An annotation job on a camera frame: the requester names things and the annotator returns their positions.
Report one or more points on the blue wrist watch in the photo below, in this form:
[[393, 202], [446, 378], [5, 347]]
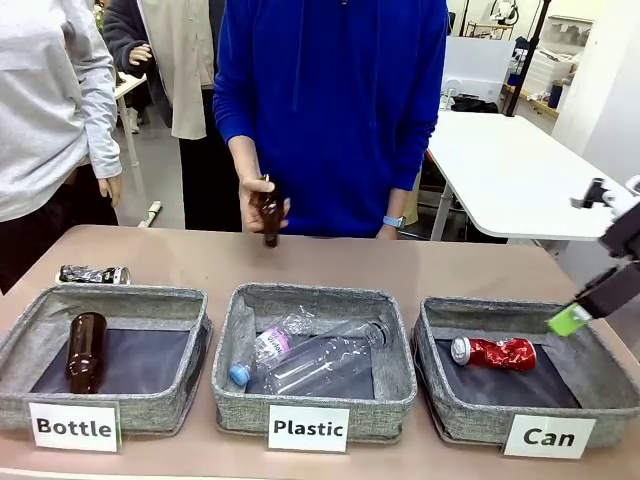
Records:
[[394, 221]]

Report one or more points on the stacked clear storage boxes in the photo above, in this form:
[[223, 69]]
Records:
[[547, 72]]

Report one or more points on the white Plastic label sign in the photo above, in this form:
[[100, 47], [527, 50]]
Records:
[[308, 428]]

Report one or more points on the white Can label sign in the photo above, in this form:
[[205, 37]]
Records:
[[549, 437]]

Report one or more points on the bystander in beige coat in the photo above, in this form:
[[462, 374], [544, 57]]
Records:
[[190, 75]]

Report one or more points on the clear storage bin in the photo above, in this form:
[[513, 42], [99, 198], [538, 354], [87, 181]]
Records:
[[570, 30]]

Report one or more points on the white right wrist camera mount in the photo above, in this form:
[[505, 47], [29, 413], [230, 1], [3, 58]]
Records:
[[615, 192]]

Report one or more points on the black bag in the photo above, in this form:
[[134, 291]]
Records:
[[472, 104]]

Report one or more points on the small white desk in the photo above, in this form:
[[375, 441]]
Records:
[[131, 90]]

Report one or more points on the large clear plastic bottle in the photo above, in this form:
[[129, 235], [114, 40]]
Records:
[[320, 362]]

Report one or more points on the person's left forearm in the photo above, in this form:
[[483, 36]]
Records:
[[402, 202]]

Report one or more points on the crushed red soda can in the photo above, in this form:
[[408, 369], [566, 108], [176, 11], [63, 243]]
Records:
[[500, 352]]

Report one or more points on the grey fabric basket labelled Plastic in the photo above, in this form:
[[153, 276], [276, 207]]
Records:
[[235, 405]]

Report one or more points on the large white table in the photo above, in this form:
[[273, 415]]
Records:
[[510, 165]]

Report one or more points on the person's right forearm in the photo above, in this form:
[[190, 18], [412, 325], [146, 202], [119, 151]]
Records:
[[245, 157]]

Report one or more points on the crushed black can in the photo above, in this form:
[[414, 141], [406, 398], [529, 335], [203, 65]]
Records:
[[92, 275]]

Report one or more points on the white Bottle label sign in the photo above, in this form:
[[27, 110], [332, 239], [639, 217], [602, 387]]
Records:
[[74, 427]]

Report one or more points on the black tripod pole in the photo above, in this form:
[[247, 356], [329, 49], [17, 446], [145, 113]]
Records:
[[522, 60]]

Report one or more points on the bystander in grey shirt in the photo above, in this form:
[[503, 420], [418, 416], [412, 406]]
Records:
[[45, 100]]

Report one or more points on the grey fabric basket labelled Bottle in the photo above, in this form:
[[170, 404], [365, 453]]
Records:
[[150, 415]]

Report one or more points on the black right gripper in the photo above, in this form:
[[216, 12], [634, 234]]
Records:
[[625, 232]]

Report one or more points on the white partition board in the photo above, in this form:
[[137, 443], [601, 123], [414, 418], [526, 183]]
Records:
[[480, 65]]

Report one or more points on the person's left hand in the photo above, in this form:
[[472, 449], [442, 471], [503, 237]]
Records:
[[387, 233]]

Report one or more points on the crushed bottle with pink label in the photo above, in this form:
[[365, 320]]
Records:
[[270, 345]]

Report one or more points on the beige coat bystander hand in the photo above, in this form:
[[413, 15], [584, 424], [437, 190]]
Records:
[[140, 54]]

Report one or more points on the dark blue flask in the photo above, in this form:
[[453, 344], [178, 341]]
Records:
[[555, 95]]

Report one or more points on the grey shirt bystander hand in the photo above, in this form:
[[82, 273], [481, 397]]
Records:
[[111, 190]]

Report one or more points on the person's blue hoodie torso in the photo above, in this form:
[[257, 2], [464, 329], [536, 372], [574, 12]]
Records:
[[330, 115]]

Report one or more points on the brown glass bottle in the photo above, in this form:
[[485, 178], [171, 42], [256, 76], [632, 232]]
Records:
[[85, 350], [271, 237]]

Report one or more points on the person's right hand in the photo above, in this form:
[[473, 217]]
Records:
[[257, 215]]

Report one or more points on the grey fabric basket labelled Can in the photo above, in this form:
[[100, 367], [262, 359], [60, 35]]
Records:
[[450, 420]]

